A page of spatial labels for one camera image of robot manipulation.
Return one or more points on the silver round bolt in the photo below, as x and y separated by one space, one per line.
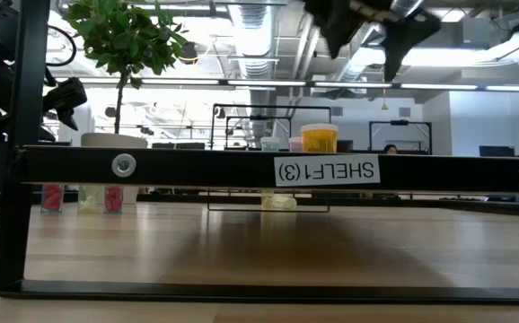
124 165

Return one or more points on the white shelf label sticker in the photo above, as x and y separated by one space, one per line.
327 170

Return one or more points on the clear bottle red pills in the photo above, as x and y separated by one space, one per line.
113 199
52 199

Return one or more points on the small green leafy tree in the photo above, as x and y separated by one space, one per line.
125 40

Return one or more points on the pale yellow pill bottle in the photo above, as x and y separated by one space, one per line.
279 203

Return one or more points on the clear bottle yellow pills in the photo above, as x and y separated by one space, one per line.
90 204

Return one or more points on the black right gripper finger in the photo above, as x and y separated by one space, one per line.
336 27
405 38

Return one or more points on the silver spiral air duct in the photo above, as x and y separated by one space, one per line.
252 45

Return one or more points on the silver slanted air duct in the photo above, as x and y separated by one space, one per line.
354 69

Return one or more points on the small pink pill bottle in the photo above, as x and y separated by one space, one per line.
294 144

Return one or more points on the small teal pill bottle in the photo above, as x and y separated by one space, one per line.
270 144

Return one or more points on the large orange pill bottle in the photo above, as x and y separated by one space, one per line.
319 141

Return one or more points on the black aluminium table frame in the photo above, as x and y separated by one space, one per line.
511 209

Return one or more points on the black metal frame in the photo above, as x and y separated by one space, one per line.
398 122

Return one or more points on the black computer monitor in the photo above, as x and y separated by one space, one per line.
192 145
164 145
496 151

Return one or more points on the person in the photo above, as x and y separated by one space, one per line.
390 149

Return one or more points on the black hanging ceiling lamp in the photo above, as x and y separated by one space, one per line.
188 53

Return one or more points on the white round plant pot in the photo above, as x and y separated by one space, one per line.
116 140

